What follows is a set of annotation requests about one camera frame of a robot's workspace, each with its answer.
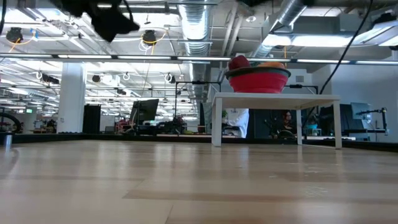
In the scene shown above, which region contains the small white table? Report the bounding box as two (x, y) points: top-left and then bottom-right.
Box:
(211, 92), (343, 149)

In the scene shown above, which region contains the white ceiling light panel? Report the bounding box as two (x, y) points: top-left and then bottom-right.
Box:
(262, 20), (398, 48)

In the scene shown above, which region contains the large orange wrinkled fruit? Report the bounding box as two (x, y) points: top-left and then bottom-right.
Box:
(257, 61), (286, 70)

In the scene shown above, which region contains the dark computer monitor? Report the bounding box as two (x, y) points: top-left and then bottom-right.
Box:
(129, 98), (160, 126)

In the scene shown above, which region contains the silver ceiling air duct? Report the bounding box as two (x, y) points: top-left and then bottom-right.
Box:
(177, 0), (214, 103)

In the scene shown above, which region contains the long ceiling light bar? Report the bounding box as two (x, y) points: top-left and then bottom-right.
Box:
(0, 53), (398, 65)

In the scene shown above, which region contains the red bowl with grey rim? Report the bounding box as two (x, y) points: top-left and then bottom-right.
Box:
(224, 66), (292, 94)

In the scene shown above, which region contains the black ceiling reel yellow cable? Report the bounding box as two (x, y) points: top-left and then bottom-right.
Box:
(139, 27), (169, 52)

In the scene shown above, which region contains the black cabinet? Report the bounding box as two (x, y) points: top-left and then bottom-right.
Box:
(82, 104), (102, 134)

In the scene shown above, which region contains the person in white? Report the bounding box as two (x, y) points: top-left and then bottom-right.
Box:
(223, 108), (250, 139)

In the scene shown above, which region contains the grey monitor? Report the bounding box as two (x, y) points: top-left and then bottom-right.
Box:
(350, 102), (373, 121)

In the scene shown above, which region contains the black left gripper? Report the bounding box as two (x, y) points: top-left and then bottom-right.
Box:
(90, 4), (141, 43)

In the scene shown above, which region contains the white building column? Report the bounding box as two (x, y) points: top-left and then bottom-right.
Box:
(57, 62), (87, 134)

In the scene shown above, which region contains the slanted silver air duct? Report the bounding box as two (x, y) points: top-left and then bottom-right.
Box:
(250, 0), (308, 59)

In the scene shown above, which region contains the seated person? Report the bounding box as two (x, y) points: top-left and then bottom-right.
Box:
(278, 110), (296, 135)

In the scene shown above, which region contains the small metal cylinder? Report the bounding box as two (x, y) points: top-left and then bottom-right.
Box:
(0, 132), (13, 147)

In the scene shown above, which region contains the long black hanging cable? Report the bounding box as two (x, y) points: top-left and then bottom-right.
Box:
(300, 0), (374, 128)

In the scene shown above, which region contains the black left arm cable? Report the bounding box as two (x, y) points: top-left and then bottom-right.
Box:
(122, 0), (135, 23)

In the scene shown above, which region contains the black metal frame stand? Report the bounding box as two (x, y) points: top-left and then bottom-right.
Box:
(174, 80), (222, 116)

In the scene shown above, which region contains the black hoop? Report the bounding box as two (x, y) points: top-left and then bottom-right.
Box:
(0, 111), (23, 134)

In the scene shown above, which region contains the glossy red apple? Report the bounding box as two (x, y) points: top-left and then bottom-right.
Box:
(228, 55), (252, 71)

